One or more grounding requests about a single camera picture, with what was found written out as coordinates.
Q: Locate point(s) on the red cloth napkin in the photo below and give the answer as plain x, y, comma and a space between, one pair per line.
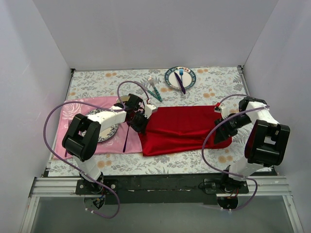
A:
177, 129

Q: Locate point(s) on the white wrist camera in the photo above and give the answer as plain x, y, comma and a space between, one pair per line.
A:
149, 109
222, 110

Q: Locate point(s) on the blue floral plate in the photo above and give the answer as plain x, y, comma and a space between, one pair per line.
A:
107, 133

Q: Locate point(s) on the pink floral placemat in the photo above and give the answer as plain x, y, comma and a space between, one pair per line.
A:
113, 145

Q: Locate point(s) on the purple fork on placemat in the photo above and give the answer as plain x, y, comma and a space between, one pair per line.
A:
69, 123

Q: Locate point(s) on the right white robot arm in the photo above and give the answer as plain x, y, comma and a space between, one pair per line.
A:
265, 146

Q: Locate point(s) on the purple spoon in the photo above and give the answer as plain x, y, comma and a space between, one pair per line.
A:
125, 143

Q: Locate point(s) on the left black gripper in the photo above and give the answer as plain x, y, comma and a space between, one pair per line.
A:
140, 124

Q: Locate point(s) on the teal handled fork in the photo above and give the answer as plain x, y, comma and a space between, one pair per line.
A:
151, 82

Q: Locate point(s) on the white plate blue rim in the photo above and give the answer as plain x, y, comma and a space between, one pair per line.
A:
189, 78

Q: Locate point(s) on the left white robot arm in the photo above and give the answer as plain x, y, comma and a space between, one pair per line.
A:
81, 138

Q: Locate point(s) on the teal handled knife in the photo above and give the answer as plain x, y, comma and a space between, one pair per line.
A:
154, 94

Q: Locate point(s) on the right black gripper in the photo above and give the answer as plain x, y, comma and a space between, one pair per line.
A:
224, 131

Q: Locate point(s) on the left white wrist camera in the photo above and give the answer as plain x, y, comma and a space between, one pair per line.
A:
149, 109

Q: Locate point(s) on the cream enamel mug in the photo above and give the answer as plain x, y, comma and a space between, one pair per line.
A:
123, 99

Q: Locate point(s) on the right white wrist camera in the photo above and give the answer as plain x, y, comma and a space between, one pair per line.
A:
222, 110

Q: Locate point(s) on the purple knife on plate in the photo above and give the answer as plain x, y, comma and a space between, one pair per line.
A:
180, 83

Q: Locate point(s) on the blue fork on plate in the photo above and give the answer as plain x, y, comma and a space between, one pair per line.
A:
181, 74

